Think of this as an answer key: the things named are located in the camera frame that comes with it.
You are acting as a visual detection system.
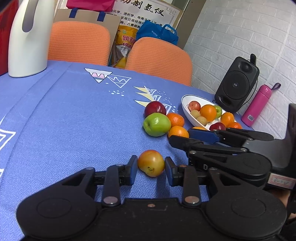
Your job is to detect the white oval plate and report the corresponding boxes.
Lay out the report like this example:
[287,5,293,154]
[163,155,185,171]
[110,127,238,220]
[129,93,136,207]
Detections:
[181,94,236,132]

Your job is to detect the white poster with characters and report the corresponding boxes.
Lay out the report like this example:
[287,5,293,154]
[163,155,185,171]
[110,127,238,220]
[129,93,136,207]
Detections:
[110,0,183,29]

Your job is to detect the large orange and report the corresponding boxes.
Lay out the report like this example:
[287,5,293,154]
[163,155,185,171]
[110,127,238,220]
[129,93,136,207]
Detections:
[200,104,217,122]
[220,112,235,128]

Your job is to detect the red-orange tangerine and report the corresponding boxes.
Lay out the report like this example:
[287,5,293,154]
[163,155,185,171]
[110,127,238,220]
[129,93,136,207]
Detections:
[227,122,242,129]

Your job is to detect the blue patterned tablecloth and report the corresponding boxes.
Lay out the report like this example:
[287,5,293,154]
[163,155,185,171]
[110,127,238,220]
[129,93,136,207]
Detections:
[0,60,253,241]

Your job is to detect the left orange chair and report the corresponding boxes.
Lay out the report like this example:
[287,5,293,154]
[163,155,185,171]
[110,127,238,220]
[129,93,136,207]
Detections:
[48,21,111,66]

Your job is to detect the dark red plum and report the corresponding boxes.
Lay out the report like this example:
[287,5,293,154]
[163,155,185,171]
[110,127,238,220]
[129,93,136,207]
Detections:
[144,101,167,117]
[209,122,226,131]

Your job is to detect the yellow snack bag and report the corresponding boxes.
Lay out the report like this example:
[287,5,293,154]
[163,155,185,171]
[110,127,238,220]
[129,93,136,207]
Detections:
[111,25,138,69]

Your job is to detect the dark red plum back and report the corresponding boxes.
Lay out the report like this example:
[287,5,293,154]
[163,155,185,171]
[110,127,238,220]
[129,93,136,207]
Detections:
[144,101,167,117]

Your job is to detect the large green mango apple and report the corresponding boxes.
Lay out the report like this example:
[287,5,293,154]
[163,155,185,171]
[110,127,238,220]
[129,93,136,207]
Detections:
[143,113,171,137]

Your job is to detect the magenta tote bag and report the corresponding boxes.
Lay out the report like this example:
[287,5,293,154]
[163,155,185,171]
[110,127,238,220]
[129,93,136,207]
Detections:
[66,0,115,12]

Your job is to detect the large orange front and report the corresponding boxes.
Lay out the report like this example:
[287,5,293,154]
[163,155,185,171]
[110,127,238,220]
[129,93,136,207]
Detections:
[220,112,235,128]

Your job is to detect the brown paper bag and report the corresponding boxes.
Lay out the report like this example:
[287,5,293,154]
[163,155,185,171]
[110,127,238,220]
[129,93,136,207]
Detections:
[54,8,121,53]

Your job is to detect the right orange chair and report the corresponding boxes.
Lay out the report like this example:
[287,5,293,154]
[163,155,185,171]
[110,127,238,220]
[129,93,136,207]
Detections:
[125,37,193,86]

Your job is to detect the pink water bottle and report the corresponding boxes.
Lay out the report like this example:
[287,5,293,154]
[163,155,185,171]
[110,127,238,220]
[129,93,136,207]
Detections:
[241,82,281,127]

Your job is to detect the white thermos jug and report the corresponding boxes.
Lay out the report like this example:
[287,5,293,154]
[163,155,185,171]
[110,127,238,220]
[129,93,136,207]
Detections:
[8,0,55,78]

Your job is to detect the small orange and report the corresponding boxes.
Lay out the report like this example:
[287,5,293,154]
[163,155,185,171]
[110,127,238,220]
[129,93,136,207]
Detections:
[168,126,189,138]
[192,126,207,131]

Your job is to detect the orange chair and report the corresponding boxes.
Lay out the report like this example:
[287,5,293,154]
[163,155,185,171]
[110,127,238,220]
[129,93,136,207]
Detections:
[125,37,193,86]
[48,21,111,66]

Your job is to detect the blue plastic bag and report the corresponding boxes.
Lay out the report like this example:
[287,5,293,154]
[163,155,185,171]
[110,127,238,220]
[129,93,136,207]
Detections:
[135,20,179,45]

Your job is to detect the dark red plum front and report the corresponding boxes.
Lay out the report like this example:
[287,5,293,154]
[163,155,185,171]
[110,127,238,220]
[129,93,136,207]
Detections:
[209,122,226,131]

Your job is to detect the pink-red plum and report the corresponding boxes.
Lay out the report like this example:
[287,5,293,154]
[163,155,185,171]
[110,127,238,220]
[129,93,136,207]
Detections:
[188,101,201,111]

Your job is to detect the red thermos jug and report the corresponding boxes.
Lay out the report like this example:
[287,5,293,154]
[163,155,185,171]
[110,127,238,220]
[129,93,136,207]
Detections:
[0,0,19,75]

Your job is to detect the black speaker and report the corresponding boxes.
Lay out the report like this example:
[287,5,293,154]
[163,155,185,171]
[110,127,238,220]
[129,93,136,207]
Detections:
[214,54,259,113]

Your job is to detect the brown longan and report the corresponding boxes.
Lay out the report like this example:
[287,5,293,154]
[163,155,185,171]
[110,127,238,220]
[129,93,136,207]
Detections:
[196,116,208,126]
[190,109,201,119]

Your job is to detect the small green apple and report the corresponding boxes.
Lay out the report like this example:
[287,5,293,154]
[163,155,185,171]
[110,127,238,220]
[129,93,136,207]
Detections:
[214,105,222,119]

